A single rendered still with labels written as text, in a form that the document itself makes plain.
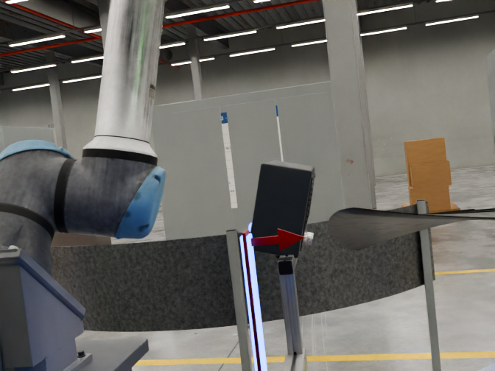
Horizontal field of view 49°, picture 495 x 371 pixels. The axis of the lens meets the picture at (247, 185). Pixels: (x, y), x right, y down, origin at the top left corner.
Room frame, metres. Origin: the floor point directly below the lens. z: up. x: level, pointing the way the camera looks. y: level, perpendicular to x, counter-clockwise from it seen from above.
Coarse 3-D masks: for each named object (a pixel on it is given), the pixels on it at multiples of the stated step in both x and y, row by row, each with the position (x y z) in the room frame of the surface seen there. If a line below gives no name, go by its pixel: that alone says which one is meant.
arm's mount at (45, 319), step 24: (0, 264) 0.67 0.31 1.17; (24, 264) 0.67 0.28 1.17; (0, 288) 0.67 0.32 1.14; (24, 288) 0.67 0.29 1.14; (48, 288) 0.71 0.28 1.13; (0, 312) 0.67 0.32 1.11; (24, 312) 0.66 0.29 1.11; (48, 312) 0.71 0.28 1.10; (72, 312) 0.77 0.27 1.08; (0, 336) 0.67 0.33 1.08; (24, 336) 0.67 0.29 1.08; (48, 336) 0.70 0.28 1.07; (72, 336) 0.76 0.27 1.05; (0, 360) 0.67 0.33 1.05; (24, 360) 0.67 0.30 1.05; (48, 360) 0.70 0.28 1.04; (72, 360) 0.75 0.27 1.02
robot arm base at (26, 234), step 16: (0, 208) 0.76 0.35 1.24; (16, 208) 0.77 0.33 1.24; (0, 224) 0.74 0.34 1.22; (16, 224) 0.75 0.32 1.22; (32, 224) 0.77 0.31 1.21; (48, 224) 0.80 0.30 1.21; (0, 240) 0.72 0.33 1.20; (16, 240) 0.74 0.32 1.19; (32, 240) 0.75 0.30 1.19; (48, 240) 0.79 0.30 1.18; (32, 256) 0.74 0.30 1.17; (48, 256) 0.77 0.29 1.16; (48, 272) 0.76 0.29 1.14
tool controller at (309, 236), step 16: (272, 176) 1.15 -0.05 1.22; (288, 176) 1.15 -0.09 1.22; (304, 176) 1.14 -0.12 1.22; (256, 192) 1.16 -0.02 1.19; (272, 192) 1.15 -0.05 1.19; (288, 192) 1.15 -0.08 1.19; (304, 192) 1.14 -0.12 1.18; (256, 208) 1.16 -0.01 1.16; (272, 208) 1.15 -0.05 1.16; (288, 208) 1.15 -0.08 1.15; (304, 208) 1.14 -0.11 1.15; (256, 224) 1.16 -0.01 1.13; (272, 224) 1.15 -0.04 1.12; (288, 224) 1.15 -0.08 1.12; (304, 224) 1.16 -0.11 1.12; (304, 240) 1.18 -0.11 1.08
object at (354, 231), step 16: (352, 208) 0.47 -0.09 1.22; (336, 224) 0.55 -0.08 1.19; (352, 224) 0.55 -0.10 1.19; (368, 224) 0.55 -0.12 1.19; (384, 224) 0.56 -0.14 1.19; (400, 224) 0.57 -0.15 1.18; (416, 224) 0.58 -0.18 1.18; (432, 224) 0.60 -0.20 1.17; (352, 240) 0.64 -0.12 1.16; (368, 240) 0.65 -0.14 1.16; (384, 240) 0.67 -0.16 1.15
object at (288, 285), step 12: (288, 276) 1.10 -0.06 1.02; (288, 288) 1.11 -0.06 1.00; (288, 300) 1.11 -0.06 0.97; (288, 312) 1.10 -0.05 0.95; (288, 324) 1.10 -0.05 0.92; (300, 324) 1.12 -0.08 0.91; (288, 336) 1.10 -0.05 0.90; (300, 336) 1.09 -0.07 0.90; (288, 348) 1.10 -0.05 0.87; (300, 348) 1.09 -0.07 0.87
